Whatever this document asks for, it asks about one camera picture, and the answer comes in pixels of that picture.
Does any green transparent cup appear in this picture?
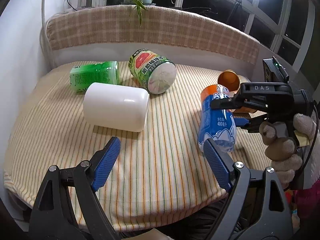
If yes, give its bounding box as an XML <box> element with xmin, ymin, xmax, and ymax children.
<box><xmin>69</xmin><ymin>61</ymin><xmax>120</xmax><ymax>92</ymax></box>

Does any black power cable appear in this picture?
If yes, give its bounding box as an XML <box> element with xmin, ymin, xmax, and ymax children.
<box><xmin>170</xmin><ymin>0</ymin><xmax>235</xmax><ymax>18</ymax></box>

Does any black tripod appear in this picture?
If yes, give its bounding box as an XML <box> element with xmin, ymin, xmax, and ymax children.
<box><xmin>226</xmin><ymin>0</ymin><xmax>242</xmax><ymax>31</ymax></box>

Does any striped table cloth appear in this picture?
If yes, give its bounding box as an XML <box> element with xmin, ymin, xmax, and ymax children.
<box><xmin>3</xmin><ymin>63</ymin><xmax>226</xmax><ymax>231</ymax></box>

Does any gloved right hand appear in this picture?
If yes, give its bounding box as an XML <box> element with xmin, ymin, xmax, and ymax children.
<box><xmin>259</xmin><ymin>114</ymin><xmax>319</xmax><ymax>188</ymax></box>

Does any white cup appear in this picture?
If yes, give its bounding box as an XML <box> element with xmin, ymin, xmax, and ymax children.
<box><xmin>83</xmin><ymin>82</ymin><xmax>150</xmax><ymax>132</ymax></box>

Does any plaid windowsill cloth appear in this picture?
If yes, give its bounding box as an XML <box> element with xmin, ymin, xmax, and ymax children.
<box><xmin>46</xmin><ymin>5</ymin><xmax>260</xmax><ymax>64</ymax></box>

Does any grapefruit green tea cup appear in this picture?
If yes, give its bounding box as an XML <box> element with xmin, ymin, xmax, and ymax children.
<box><xmin>128</xmin><ymin>49</ymin><xmax>177</xmax><ymax>94</ymax></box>

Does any white charger plug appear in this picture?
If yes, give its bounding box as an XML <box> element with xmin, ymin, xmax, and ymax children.
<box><xmin>75</xmin><ymin>0</ymin><xmax>87</xmax><ymax>8</ymax></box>

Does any blue orange drink cup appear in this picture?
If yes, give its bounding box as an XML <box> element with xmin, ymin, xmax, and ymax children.
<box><xmin>198</xmin><ymin>85</ymin><xmax>236</xmax><ymax>152</ymax></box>

